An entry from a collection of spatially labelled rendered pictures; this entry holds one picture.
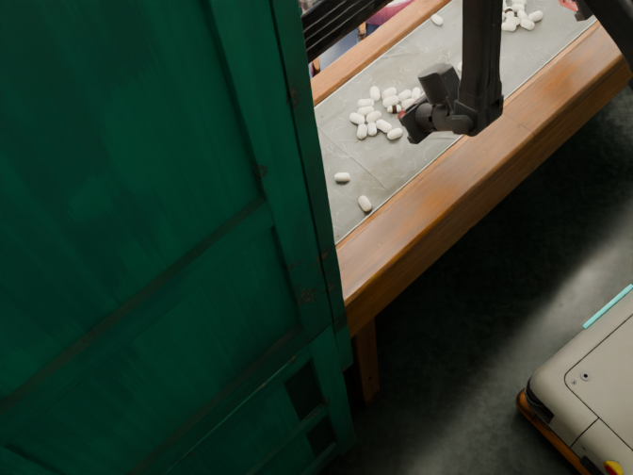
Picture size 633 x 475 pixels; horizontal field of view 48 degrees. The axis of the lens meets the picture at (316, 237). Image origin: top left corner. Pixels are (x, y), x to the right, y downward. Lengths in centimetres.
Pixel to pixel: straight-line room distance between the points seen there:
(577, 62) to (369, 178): 55
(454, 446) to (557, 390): 37
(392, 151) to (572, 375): 72
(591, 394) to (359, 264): 73
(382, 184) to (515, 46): 49
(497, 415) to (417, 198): 83
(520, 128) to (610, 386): 68
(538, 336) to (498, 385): 20
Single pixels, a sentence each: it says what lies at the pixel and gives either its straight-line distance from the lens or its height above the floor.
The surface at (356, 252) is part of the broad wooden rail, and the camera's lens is 141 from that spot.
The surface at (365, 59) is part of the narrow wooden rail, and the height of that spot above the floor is 76.
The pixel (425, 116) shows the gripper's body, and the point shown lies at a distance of 141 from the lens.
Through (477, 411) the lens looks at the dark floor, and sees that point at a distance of 210.
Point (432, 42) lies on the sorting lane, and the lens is 179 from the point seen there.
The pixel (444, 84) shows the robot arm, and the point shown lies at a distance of 133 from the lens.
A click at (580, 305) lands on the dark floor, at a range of 227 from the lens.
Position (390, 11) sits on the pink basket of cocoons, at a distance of 187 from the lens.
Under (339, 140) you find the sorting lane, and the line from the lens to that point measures 160.
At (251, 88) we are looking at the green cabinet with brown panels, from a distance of 71.
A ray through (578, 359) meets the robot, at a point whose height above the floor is 28.
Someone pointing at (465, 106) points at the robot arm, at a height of 101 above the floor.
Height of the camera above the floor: 200
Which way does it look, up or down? 59 degrees down
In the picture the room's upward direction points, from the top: 11 degrees counter-clockwise
